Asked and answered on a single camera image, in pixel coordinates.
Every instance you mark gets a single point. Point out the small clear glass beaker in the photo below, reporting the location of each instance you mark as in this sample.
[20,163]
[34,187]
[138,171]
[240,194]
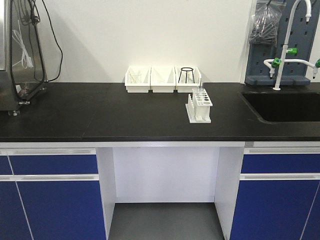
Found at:
[161,80]

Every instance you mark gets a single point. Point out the white gooseneck lab faucet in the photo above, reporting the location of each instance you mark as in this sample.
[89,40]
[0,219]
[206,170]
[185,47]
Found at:
[280,62]

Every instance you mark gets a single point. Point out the white test tube rack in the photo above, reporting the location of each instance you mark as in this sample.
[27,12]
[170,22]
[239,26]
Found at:
[198,106]

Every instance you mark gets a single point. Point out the grey pegboard drying rack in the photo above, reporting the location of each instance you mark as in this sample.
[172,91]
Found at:
[301,37]

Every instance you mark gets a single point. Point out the glass beaker with stirrer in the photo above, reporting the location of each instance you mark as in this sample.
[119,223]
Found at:
[135,76]

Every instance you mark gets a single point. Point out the right white storage bin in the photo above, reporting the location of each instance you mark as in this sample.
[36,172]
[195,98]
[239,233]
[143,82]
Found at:
[183,87]

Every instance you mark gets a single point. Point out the plastic bag of pegs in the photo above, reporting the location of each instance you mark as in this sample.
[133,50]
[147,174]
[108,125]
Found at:
[266,20]

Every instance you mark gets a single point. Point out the left blue cabinet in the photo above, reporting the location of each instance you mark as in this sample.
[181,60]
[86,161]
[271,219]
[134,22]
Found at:
[50,195]

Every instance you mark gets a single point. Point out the left white storage bin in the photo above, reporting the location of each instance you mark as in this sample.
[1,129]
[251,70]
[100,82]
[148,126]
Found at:
[145,84]

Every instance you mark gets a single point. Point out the blue cabinet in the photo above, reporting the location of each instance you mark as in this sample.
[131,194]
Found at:
[50,195]
[278,196]

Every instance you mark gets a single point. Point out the clear glass flask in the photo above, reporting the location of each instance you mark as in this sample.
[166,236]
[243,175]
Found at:
[189,79]

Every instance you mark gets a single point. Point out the middle white storage bin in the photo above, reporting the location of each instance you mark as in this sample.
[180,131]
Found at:
[167,72]

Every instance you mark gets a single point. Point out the stainless steel lab machine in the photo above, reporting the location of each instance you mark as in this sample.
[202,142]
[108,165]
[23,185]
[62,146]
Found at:
[22,69]

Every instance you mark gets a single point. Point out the right blue cabinet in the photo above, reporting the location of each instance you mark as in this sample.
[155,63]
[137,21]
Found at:
[278,196]

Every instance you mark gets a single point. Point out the black lab sink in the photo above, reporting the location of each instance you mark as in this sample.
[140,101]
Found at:
[284,107]

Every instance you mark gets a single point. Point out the white storage bin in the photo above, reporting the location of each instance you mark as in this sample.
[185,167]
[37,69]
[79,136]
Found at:
[145,84]
[183,87]
[167,72]

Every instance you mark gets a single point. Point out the black wire tripod stand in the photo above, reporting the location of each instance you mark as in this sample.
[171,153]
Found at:
[184,71]

